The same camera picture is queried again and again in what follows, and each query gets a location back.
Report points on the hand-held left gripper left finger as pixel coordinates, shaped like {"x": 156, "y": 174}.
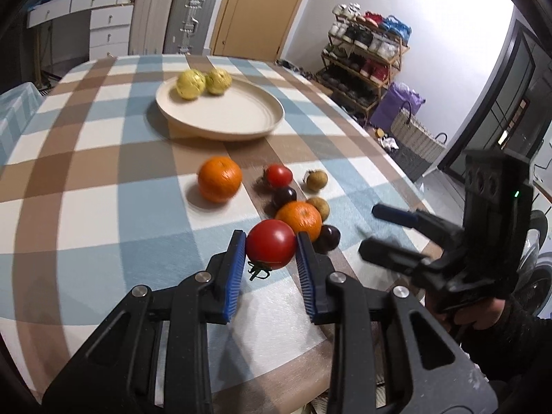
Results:
{"x": 233, "y": 276}

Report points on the large red tomato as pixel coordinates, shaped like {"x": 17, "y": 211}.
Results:
{"x": 271, "y": 243}

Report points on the brown blue checked tablecloth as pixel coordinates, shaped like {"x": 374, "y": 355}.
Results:
{"x": 108, "y": 181}

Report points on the beige suitcase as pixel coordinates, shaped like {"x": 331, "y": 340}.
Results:
{"x": 151, "y": 17}

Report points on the purple bag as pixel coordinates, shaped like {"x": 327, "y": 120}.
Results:
{"x": 394, "y": 103}

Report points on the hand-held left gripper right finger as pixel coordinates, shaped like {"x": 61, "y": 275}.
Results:
{"x": 307, "y": 280}

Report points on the yellow-green guava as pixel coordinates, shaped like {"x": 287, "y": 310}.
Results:
{"x": 190, "y": 85}
{"x": 218, "y": 81}

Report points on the wooden door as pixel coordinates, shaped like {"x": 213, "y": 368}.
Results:
{"x": 263, "y": 8}

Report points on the silver suitcase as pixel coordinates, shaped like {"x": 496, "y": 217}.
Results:
{"x": 192, "y": 19}

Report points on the person's right hand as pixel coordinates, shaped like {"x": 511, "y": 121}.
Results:
{"x": 478, "y": 315}

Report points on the small red tomato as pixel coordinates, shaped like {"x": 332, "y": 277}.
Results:
{"x": 279, "y": 176}

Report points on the cream round plate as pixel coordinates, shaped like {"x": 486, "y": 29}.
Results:
{"x": 224, "y": 112}

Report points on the white desk with drawers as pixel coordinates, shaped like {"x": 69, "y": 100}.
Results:
{"x": 108, "y": 21}

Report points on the woven basket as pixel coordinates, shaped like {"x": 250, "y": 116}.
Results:
{"x": 418, "y": 142}

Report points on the dark framed glass door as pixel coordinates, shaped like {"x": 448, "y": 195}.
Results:
{"x": 504, "y": 95}

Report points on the brown longan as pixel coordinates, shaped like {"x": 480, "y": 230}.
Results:
{"x": 320, "y": 208}
{"x": 317, "y": 180}

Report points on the orange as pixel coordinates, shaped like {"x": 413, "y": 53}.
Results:
{"x": 220, "y": 180}
{"x": 302, "y": 220}

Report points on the person's right forearm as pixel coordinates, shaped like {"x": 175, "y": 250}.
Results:
{"x": 517, "y": 345}

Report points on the scattered shoes group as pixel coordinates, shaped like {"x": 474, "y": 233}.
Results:
{"x": 297, "y": 69}

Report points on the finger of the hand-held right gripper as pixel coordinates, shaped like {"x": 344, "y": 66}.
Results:
{"x": 390, "y": 214}
{"x": 384, "y": 254}

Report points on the wooden shoe rack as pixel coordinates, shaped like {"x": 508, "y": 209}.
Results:
{"x": 366, "y": 51}

